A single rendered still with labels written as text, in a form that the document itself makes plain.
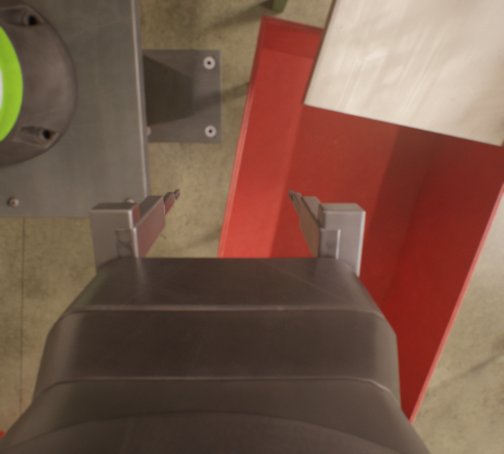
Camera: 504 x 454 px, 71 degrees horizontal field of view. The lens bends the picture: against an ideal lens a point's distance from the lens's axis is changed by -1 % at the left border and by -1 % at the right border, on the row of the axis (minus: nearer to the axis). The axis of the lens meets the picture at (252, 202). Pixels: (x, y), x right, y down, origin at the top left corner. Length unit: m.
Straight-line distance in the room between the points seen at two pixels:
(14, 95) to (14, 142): 0.05
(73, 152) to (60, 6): 0.12
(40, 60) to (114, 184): 0.12
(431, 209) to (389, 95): 0.37
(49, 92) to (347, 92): 0.30
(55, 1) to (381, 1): 0.30
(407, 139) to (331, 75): 0.39
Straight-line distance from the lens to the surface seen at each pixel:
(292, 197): 0.15
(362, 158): 0.76
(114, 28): 0.36
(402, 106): 0.46
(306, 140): 0.73
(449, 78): 0.46
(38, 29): 0.36
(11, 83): 0.31
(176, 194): 0.16
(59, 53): 0.36
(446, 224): 0.72
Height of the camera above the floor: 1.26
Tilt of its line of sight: 75 degrees down
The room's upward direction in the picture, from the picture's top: 175 degrees clockwise
